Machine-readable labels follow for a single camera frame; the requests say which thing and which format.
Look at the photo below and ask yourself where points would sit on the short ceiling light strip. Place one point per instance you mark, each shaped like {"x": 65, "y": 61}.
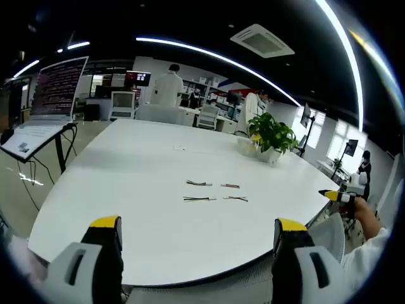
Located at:
{"x": 78, "y": 45}
{"x": 27, "y": 68}

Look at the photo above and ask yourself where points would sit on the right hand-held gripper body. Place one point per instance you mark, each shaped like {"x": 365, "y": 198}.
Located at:
{"x": 359, "y": 180}

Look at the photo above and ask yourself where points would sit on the long ceiling light strip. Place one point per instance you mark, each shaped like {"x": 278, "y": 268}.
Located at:
{"x": 221, "y": 60}

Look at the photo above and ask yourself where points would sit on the open silver laptop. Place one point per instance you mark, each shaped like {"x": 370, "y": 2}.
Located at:
{"x": 58, "y": 85}

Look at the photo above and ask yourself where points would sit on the person's right hand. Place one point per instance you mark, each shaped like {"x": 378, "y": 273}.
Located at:
{"x": 364, "y": 212}

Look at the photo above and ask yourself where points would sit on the white storage shelf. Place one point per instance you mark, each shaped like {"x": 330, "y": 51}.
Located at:
{"x": 205, "y": 87}

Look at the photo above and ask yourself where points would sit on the ceiling air conditioner vent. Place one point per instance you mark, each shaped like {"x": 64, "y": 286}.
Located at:
{"x": 262, "y": 40}

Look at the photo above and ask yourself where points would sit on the white office chair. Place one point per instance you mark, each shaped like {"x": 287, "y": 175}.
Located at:
{"x": 207, "y": 117}
{"x": 121, "y": 104}

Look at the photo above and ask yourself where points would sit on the small monitor on stand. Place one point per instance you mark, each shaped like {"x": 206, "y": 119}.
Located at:
{"x": 352, "y": 147}

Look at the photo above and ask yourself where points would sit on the black laptop stand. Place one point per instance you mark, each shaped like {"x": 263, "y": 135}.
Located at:
{"x": 60, "y": 149}

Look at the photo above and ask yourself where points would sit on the white plant pot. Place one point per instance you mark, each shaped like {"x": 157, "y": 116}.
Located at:
{"x": 253, "y": 152}

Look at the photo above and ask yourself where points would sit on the green potted plant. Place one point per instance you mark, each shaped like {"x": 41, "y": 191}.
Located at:
{"x": 272, "y": 133}

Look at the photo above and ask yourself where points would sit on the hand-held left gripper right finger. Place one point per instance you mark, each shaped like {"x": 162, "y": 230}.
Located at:
{"x": 297, "y": 272}

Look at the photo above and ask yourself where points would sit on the wall screen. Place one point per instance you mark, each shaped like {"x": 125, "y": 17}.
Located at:
{"x": 139, "y": 78}

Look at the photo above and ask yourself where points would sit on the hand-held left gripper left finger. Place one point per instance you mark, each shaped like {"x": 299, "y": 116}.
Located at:
{"x": 95, "y": 269}

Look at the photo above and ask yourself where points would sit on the small white paper card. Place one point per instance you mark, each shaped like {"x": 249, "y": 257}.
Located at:
{"x": 179, "y": 147}

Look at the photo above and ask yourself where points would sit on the curved ceiling light strip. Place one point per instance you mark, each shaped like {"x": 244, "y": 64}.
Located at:
{"x": 348, "y": 54}

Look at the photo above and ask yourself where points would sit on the monitor on black stand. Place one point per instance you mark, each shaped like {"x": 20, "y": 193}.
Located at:
{"x": 306, "y": 115}

